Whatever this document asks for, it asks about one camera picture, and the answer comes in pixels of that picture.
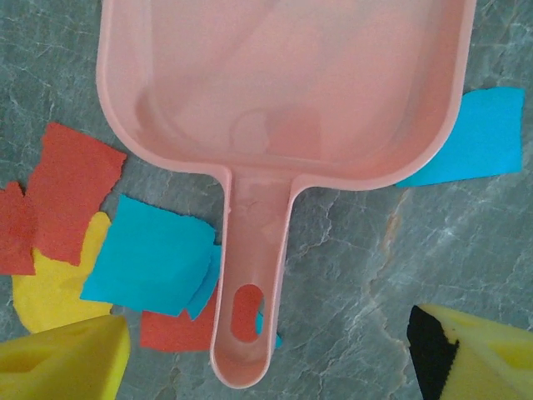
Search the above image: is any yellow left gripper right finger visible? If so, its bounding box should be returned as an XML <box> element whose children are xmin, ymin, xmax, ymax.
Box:
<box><xmin>406</xmin><ymin>303</ymin><xmax>533</xmax><ymax>400</ymax></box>

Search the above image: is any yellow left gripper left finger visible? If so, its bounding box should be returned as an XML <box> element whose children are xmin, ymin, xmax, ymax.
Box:
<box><xmin>0</xmin><ymin>314</ymin><xmax>132</xmax><ymax>400</ymax></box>

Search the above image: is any pink plastic dustpan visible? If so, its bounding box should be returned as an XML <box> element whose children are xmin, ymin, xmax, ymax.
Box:
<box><xmin>95</xmin><ymin>0</ymin><xmax>478</xmax><ymax>391</ymax></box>

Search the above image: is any yellow paper scrap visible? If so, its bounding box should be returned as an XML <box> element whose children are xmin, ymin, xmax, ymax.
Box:
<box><xmin>11</xmin><ymin>211</ymin><xmax>114</xmax><ymax>334</ymax></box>

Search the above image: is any large blue paper scrap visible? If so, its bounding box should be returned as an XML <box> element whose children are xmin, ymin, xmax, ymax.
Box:
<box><xmin>394</xmin><ymin>86</ymin><xmax>526</xmax><ymax>189</ymax></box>
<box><xmin>78</xmin><ymin>193</ymin><xmax>217</xmax><ymax>318</ymax></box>

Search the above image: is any large red paper scrap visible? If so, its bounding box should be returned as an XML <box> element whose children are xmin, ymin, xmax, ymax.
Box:
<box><xmin>27</xmin><ymin>122</ymin><xmax>128</xmax><ymax>267</ymax></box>

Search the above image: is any small blue paper scrap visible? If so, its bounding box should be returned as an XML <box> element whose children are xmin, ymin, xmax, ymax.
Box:
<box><xmin>254</xmin><ymin>310</ymin><xmax>284</xmax><ymax>349</ymax></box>

